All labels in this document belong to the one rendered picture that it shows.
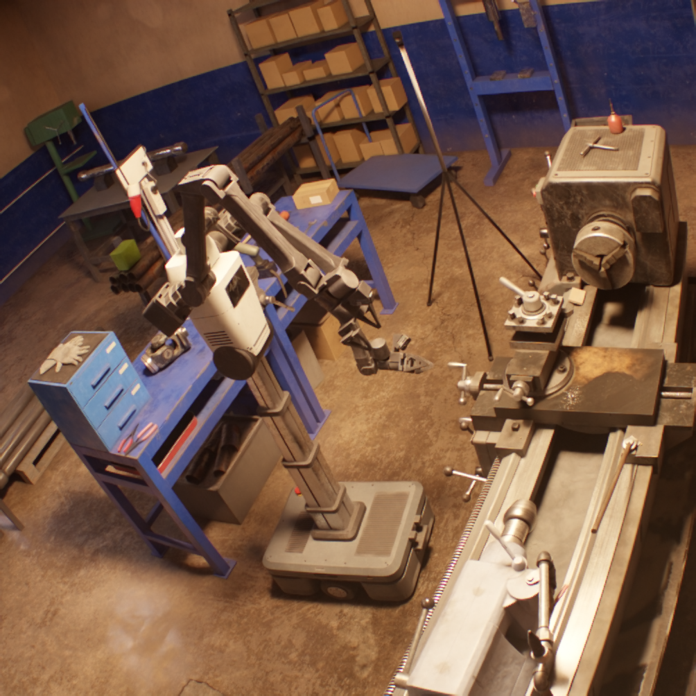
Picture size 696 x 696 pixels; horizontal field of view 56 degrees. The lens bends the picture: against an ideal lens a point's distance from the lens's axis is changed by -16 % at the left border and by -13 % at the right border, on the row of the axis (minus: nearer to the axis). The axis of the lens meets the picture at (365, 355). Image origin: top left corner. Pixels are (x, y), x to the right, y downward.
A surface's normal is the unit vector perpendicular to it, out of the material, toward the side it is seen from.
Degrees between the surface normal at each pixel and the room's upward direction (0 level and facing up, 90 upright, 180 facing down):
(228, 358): 90
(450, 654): 0
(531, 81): 90
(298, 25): 90
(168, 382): 0
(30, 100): 90
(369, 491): 0
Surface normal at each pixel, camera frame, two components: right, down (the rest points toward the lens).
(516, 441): -0.31, -0.76
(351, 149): -0.37, 0.65
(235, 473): 0.88, 0.00
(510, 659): 0.70, -0.23
